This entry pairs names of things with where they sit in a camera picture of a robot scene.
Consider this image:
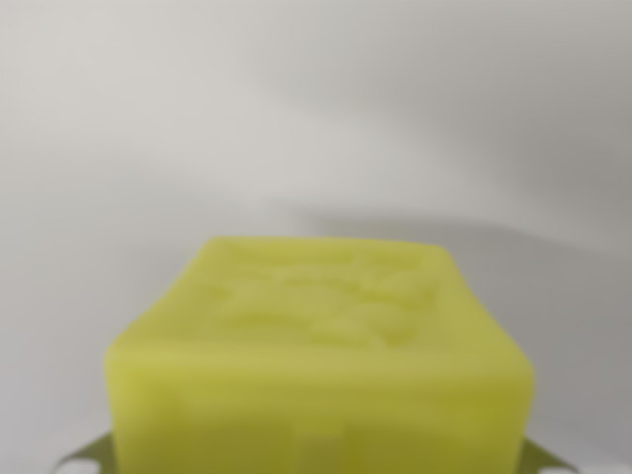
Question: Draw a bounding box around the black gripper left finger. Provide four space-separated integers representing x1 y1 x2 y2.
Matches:
50 430 116 474

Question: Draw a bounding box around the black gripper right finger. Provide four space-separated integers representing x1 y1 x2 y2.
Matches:
521 435 580 474

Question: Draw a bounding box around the yellow cube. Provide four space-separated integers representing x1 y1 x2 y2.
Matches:
103 235 537 474

